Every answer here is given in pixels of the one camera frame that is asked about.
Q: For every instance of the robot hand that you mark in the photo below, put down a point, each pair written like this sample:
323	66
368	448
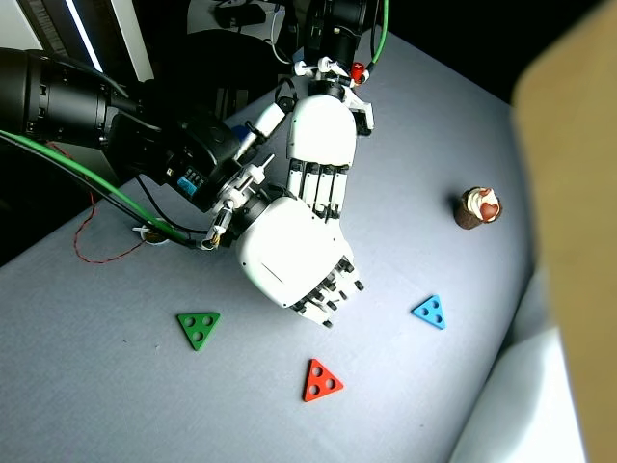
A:
320	135
284	246

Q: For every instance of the blue tape piece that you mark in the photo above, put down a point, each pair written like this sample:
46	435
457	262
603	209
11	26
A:
239	131

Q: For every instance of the green triangle block with holes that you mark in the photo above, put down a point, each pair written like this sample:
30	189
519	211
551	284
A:
198	326

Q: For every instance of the red triangle block with holes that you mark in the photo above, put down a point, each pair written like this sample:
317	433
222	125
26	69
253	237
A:
320	381

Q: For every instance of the blue triangle block with holes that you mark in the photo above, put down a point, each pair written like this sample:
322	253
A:
432	311

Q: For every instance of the toy chocolate cupcake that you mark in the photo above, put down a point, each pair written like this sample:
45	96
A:
470	217

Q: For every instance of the white panel with light strip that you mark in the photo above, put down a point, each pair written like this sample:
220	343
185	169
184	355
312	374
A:
130	38

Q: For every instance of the grey table cloth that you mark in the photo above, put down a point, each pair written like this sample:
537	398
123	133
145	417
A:
144	410

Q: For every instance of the tan board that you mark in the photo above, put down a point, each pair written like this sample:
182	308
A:
578	193

